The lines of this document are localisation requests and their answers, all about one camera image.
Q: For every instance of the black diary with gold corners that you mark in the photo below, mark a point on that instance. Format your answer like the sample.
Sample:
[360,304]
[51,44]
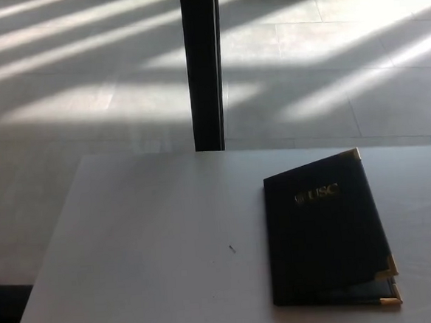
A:
[317,243]

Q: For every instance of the black vertical pillar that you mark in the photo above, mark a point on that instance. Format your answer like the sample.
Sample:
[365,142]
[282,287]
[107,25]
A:
[203,66]

